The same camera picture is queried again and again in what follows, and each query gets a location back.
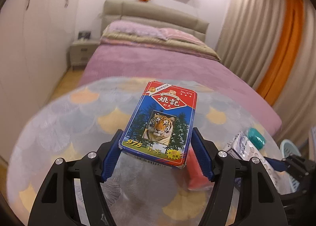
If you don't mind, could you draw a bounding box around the white wardrobe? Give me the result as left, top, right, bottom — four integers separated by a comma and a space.
1, 0, 79, 161

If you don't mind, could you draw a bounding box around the black picture frame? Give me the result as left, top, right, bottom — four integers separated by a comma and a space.
78, 31, 91, 40

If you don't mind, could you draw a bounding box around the folded beige quilt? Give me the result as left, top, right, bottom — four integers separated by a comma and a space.
100, 32, 221, 62

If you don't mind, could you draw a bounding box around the pink pillow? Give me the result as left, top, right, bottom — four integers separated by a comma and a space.
160, 28, 205, 46

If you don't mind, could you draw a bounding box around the purple covered bed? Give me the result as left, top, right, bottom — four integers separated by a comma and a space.
79, 44, 282, 136

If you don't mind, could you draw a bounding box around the beige nightstand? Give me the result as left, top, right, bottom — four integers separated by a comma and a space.
70, 39, 100, 69

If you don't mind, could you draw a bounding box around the beige padded headboard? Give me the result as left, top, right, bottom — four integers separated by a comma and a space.
100, 0, 209, 42

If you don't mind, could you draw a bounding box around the light blue laundry basket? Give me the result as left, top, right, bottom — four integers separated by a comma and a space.
280, 139, 301, 192

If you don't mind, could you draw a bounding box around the pink plastic packet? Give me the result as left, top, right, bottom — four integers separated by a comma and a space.
186, 145, 214, 191

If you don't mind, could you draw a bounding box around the orange curtain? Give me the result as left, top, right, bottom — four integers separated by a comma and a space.
256, 0, 304, 106

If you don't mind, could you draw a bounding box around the purple pillow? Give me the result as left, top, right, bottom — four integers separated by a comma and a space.
103, 20, 168, 41

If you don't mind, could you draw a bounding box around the teal wrapper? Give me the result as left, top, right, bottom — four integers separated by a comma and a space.
247, 128, 266, 150

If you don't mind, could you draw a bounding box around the blue white carton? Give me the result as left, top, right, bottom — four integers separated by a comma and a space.
224, 132, 291, 194

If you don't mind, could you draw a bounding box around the tiger playing card box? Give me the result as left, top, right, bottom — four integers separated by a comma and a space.
119, 81, 197, 169

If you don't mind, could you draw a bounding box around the beige curtain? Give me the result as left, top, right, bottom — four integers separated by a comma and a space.
216, 0, 315, 146

